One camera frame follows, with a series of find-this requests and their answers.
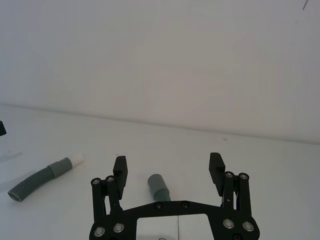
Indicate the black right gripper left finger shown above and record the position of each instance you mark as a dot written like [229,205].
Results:
[119,180]

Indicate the black block object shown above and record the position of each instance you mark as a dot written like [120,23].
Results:
[2,128]

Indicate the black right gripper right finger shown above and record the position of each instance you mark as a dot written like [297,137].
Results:
[217,175]

